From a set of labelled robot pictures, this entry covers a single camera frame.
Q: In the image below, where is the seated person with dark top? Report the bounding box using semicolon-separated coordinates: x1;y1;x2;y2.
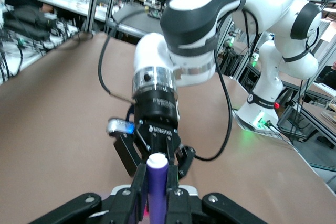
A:
316;60;336;91

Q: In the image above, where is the thick black right-arm cable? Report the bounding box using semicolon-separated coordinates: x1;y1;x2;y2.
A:
98;11;139;103

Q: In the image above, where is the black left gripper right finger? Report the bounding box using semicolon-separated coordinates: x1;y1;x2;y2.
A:
166;165;269;224

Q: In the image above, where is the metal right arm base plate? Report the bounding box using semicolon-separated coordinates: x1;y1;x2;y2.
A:
232;110;297;141

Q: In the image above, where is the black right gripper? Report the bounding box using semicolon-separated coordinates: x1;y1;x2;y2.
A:
113;90;197;178

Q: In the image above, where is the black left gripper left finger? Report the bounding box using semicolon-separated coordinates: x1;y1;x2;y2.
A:
33;163;148;224

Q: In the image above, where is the thin black right-arm cable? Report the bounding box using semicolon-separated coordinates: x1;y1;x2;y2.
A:
194;48;233;162

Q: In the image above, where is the black metal table frame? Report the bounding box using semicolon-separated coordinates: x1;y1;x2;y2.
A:
277;77;336;154

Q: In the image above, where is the white workbench table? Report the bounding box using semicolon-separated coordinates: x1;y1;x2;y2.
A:
25;0;148;38

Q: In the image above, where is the purple pen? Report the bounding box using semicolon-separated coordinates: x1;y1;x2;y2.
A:
146;153;169;224

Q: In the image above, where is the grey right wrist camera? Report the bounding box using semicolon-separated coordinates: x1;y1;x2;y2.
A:
106;118;137;137

